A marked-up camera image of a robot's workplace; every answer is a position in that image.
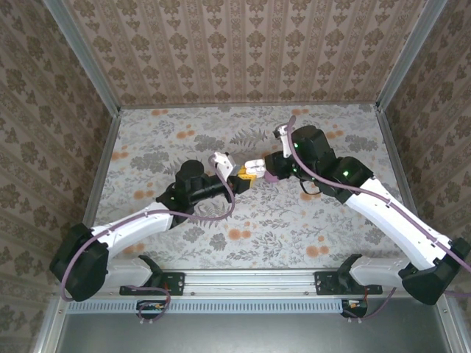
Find black connector board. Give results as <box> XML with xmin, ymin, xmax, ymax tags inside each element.
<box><xmin>136</xmin><ymin>299</ymin><xmax>169</xmax><ymax>319</ymax></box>
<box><xmin>340</xmin><ymin>298</ymin><xmax>369</xmax><ymax>318</ymax></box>

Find grey metal panel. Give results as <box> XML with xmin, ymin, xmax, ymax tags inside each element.
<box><xmin>54</xmin><ymin>312</ymin><xmax>456</xmax><ymax>353</ymax></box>

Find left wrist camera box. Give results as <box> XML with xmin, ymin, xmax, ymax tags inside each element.
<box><xmin>213</xmin><ymin>151</ymin><xmax>239</xmax><ymax>178</ymax></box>

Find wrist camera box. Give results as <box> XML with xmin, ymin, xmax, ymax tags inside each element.
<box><xmin>272</xmin><ymin>123</ymin><xmax>295</xmax><ymax>156</ymax></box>
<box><xmin>213</xmin><ymin>151</ymin><xmax>239</xmax><ymax>178</ymax></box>

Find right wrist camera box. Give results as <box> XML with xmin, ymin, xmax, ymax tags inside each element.
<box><xmin>272</xmin><ymin>123</ymin><xmax>295</xmax><ymax>156</ymax></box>

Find thin black cable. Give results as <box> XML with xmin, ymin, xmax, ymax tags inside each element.
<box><xmin>298</xmin><ymin>178</ymin><xmax>320</xmax><ymax>196</ymax></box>

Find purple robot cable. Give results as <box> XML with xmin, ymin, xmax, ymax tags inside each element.
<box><xmin>286</xmin><ymin>115</ymin><xmax>471</xmax><ymax>324</ymax></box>
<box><xmin>58</xmin><ymin>154</ymin><xmax>236</xmax><ymax>327</ymax></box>

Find aluminium table end rail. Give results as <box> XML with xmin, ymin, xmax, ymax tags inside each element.
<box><xmin>119</xmin><ymin>101</ymin><xmax>380</xmax><ymax>110</ymax></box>

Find aluminium table side rail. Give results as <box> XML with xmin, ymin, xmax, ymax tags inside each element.
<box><xmin>375</xmin><ymin>106</ymin><xmax>437</xmax><ymax>268</ymax></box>
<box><xmin>69</xmin><ymin>110</ymin><xmax>121</xmax><ymax>271</ymax></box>

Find aluminium mounting rail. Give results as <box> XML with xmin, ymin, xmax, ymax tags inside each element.
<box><xmin>54</xmin><ymin>268</ymin><xmax>450</xmax><ymax>299</ymax></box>

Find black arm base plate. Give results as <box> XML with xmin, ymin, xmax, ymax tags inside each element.
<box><xmin>119</xmin><ymin>271</ymin><xmax>185</xmax><ymax>296</ymax></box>
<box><xmin>314</xmin><ymin>271</ymin><xmax>383</xmax><ymax>296</ymax></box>

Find grey slotted cable duct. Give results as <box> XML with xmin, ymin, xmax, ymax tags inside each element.
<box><xmin>67</xmin><ymin>298</ymin><xmax>345</xmax><ymax>315</ymax></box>

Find aluminium frame post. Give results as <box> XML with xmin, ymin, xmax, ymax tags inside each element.
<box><xmin>375</xmin><ymin>0</ymin><xmax>448</xmax><ymax>111</ymax></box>
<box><xmin>43</xmin><ymin>0</ymin><xmax>122</xmax><ymax>115</ymax></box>

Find aluminium frame bar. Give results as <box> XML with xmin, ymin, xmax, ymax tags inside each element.
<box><xmin>31</xmin><ymin>296</ymin><xmax>69</xmax><ymax>353</ymax></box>
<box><xmin>436</xmin><ymin>296</ymin><xmax>471</xmax><ymax>353</ymax></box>

